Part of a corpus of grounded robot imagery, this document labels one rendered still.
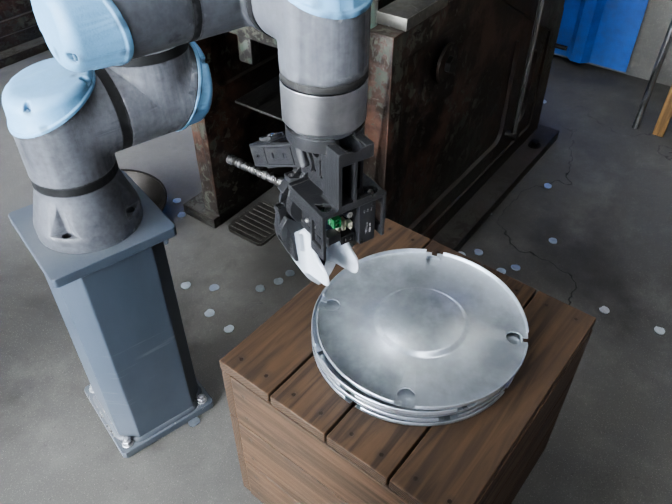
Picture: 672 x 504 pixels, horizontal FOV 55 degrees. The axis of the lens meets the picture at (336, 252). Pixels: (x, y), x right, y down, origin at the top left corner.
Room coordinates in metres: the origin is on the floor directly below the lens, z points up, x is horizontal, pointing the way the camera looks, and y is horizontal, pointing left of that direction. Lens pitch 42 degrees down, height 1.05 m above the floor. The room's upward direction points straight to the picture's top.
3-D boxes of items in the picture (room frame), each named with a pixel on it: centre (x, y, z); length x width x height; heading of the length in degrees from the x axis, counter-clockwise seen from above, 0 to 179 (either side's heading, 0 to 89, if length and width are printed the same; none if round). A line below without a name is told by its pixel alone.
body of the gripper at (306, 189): (0.50, 0.01, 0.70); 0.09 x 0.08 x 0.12; 33
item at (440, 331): (0.60, -0.12, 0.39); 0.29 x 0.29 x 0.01
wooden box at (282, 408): (0.60, -0.11, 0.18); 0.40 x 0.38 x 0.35; 142
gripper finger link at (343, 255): (0.51, -0.01, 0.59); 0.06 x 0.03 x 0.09; 33
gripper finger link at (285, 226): (0.51, 0.04, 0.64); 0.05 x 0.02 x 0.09; 123
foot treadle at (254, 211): (1.28, 0.02, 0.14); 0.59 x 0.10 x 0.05; 144
